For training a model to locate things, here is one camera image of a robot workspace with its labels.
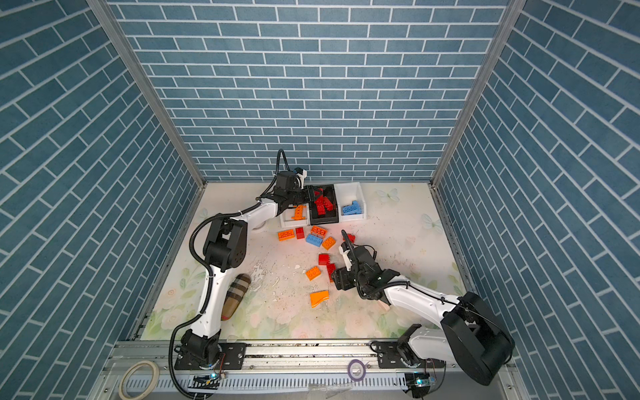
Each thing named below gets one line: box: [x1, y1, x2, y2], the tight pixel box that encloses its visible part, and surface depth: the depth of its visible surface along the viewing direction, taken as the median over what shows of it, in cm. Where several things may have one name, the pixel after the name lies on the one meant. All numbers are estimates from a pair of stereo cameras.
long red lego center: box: [326, 263, 337, 283], surface depth 93 cm
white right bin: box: [333, 181, 367, 223], surface depth 110 cm
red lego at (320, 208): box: [315, 200, 326, 216], surface depth 110 cm
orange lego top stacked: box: [310, 225, 328, 239], surface depth 101 cm
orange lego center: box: [305, 265, 323, 281], surface depth 93 cm
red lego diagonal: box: [320, 195, 335, 212], surface depth 110 cm
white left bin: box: [280, 203, 310, 229], surface depth 104 cm
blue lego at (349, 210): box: [342, 205, 358, 215], surface depth 107 cm
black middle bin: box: [307, 184, 340, 226], surface depth 110 cm
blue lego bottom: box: [351, 200, 363, 215], surface depth 108 cm
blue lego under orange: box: [305, 233, 324, 248], surface depth 101 cm
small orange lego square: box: [321, 236, 337, 251], surface depth 101 cm
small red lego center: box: [317, 253, 331, 266], surface depth 96 cm
